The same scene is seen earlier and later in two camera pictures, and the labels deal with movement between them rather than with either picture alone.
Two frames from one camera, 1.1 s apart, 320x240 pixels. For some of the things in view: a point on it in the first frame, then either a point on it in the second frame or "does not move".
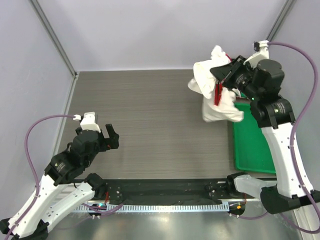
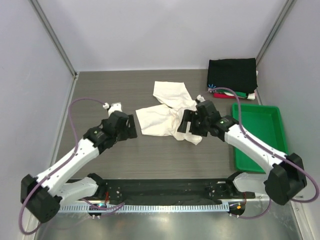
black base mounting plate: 171,191 does not move
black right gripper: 221,72 → 188,116
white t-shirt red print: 219,101 → 164,119
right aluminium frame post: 280,19 does not move
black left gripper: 111,142 → 129,131
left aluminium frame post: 55,38 does not move
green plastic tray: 252,153 does not move
